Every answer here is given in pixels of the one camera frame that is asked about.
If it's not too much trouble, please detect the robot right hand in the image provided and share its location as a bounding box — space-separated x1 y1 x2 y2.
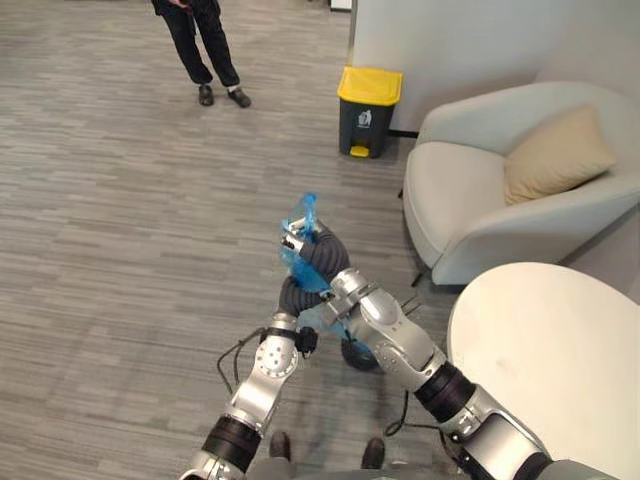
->
279 219 352 282

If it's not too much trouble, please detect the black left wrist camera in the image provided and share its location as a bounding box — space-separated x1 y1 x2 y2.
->
295 325 320 357

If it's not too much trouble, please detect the white armchair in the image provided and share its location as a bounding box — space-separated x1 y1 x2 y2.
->
402 81 640 287

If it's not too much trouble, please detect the round white table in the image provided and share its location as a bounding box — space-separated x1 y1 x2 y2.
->
446 262 640 480

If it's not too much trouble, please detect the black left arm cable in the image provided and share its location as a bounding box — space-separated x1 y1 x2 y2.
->
215 325 274 396

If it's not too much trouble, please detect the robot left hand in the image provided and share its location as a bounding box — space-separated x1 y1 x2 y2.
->
277 273 329 317

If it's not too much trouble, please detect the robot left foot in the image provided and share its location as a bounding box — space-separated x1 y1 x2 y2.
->
268 430 293 461

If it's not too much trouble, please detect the grey trash can yellow lid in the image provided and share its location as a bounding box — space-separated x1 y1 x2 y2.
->
336 66 404 160

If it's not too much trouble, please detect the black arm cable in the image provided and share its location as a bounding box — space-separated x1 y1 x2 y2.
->
383 389 444 437
215 325 274 396

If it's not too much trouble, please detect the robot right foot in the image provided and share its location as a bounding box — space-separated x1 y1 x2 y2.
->
360 437 387 470

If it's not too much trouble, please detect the beige cushion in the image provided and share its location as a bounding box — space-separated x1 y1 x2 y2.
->
502 105 619 206

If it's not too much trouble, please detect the blue plastic rubbish bag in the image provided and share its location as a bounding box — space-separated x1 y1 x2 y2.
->
277 191 381 372

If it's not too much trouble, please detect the person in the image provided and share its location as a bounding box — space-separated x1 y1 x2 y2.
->
149 0 253 109

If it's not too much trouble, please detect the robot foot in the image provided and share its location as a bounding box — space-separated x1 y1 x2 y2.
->
360 437 387 470
268 430 293 461

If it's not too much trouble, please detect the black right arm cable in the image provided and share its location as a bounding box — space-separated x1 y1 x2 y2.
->
383 389 444 437

